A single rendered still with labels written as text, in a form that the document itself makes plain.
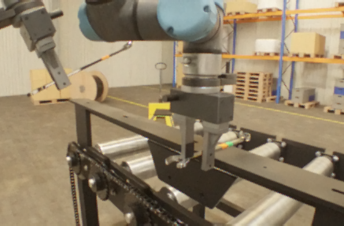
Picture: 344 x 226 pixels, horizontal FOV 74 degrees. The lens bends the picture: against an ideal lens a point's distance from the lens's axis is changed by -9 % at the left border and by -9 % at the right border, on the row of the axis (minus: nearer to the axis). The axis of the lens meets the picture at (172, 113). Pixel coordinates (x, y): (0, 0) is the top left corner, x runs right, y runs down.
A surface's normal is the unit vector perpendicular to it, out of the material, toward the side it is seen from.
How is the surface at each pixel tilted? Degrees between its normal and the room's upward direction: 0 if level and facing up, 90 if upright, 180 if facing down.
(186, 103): 90
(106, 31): 134
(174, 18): 90
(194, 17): 90
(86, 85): 90
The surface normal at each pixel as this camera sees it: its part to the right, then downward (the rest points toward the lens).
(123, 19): -0.26, 0.39
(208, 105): -0.75, 0.12
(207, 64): 0.15, 0.21
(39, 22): 0.55, 0.07
